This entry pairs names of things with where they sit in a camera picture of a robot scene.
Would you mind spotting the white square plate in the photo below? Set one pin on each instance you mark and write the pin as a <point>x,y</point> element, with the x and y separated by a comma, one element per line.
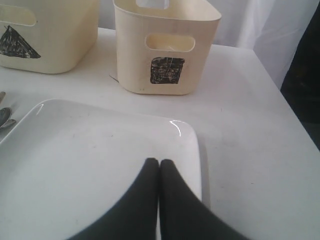
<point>65,164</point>

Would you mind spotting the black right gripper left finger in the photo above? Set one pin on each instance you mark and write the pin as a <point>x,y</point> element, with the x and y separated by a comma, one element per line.
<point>135,214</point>

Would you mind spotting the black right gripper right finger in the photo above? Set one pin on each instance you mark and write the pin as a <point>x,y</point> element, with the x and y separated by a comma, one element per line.
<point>182,215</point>

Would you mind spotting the long metal spoon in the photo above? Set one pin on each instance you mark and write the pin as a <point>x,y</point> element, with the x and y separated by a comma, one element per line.
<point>5,115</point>

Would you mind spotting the cream bin with square mark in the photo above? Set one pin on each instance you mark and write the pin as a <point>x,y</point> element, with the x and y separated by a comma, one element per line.
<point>163,51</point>

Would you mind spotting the white curtain backdrop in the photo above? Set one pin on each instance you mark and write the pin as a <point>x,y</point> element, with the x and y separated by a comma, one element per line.
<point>242,22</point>

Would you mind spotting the cream bin with triangle mark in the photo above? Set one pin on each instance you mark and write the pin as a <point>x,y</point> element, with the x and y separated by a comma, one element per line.
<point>47,36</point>

